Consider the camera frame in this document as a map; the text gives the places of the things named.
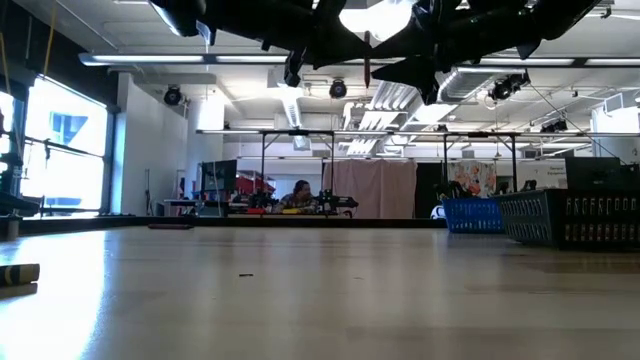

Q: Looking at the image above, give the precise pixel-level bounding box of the black aluminium table frame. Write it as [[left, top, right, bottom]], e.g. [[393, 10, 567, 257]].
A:
[[0, 213, 448, 236]]

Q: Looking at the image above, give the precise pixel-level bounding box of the long ceiling light bar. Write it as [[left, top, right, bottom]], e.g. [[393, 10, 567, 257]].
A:
[[78, 51, 640, 69]]

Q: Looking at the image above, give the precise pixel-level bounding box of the person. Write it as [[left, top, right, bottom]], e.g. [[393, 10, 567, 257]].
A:
[[272, 178, 321, 215]]

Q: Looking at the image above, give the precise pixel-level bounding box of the background desk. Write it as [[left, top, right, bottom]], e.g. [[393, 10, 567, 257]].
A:
[[163, 197, 251, 217]]

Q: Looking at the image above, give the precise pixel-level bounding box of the floral patterned cloth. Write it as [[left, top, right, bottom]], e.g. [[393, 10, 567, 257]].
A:
[[447, 160, 498, 197]]

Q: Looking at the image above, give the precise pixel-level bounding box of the black slanted bar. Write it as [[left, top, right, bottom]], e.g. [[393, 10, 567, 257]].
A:
[[22, 133, 107, 159]]

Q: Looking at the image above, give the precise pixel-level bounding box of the black metal frame stand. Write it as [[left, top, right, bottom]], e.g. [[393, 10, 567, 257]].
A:
[[442, 131, 520, 196], [258, 128, 337, 217]]

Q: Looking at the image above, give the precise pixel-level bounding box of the yellow cable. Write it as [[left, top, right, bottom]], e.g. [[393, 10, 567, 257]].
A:
[[42, 0, 57, 77]]

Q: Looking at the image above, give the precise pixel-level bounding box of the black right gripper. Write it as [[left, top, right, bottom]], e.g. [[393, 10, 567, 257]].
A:
[[371, 0, 497, 106]]

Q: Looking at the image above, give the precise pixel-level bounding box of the blue plastic basket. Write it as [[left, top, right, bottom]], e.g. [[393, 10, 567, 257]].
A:
[[442, 198, 505, 235]]

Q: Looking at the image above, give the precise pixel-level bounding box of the beige curtain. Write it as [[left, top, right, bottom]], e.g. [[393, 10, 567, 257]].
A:
[[322, 159, 419, 220]]

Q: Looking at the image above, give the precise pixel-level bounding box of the black plastic basket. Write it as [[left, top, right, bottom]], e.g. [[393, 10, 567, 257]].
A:
[[493, 188, 640, 252]]

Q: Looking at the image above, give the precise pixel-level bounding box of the black equipment case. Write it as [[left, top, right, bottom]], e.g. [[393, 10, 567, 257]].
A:
[[565, 157, 640, 194]]

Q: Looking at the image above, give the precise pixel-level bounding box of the window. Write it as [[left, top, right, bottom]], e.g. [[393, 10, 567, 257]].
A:
[[0, 74, 109, 214]]

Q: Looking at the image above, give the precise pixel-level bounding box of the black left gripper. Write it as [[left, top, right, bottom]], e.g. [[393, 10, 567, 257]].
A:
[[259, 0, 372, 89]]

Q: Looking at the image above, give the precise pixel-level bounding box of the black computer monitor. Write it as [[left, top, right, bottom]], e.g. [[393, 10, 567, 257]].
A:
[[200, 158, 239, 194]]

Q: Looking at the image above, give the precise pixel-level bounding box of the black ceiling track light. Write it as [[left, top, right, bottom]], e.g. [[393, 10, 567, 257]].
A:
[[541, 118, 570, 135], [489, 72, 532, 104]]

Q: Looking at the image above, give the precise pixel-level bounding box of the yellow crayon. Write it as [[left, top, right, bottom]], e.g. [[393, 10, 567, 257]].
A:
[[0, 263, 41, 288]]

